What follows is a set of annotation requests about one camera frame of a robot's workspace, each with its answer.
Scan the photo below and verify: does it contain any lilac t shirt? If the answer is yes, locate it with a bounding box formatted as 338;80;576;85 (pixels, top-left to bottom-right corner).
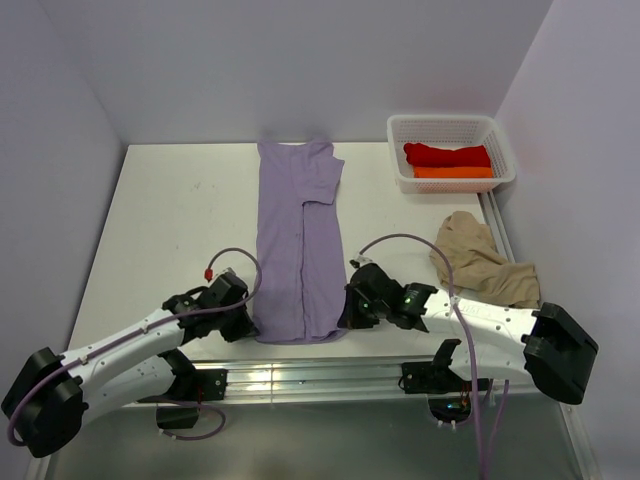
253;141;347;344

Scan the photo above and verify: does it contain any white plastic basket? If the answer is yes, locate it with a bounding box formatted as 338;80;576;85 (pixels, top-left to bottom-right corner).
387;114;516;194

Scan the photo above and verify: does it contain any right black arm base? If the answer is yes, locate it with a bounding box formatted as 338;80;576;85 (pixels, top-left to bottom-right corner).
397;360;472;395

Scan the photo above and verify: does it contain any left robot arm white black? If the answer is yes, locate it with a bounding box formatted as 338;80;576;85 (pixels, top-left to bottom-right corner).
1;271;257;458

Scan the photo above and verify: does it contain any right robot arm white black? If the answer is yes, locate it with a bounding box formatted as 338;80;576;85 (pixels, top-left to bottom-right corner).
338;263;599;405

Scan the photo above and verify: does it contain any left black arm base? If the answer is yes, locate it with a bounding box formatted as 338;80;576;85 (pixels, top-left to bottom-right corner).
155;369;228;432

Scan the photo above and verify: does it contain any beige t shirt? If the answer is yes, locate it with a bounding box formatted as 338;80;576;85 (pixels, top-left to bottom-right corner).
429;211;540;309

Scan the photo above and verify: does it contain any rolled red t shirt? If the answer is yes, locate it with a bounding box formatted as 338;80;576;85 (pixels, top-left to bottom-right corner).
403;143;491;167

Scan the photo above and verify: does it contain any rolled orange t shirt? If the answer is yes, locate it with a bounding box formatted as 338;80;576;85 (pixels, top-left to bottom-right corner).
413;166;493;179

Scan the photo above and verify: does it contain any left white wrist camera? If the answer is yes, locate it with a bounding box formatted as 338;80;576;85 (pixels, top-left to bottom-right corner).
204;267;235;282

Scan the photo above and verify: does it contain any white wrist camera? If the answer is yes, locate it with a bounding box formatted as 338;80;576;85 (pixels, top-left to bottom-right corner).
204;267;235;282
349;254;375;270

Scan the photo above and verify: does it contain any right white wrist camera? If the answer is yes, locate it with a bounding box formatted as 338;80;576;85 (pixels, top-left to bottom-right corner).
349;254;375;270

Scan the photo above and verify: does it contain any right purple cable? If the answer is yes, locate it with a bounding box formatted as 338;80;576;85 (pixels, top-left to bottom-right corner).
357;233;511;480

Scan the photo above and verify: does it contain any purple cable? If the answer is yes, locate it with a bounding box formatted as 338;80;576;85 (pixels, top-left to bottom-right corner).
7;247;264;447
357;233;511;480

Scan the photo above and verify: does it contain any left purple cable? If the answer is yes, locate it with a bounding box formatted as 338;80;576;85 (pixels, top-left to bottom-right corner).
7;247;264;447

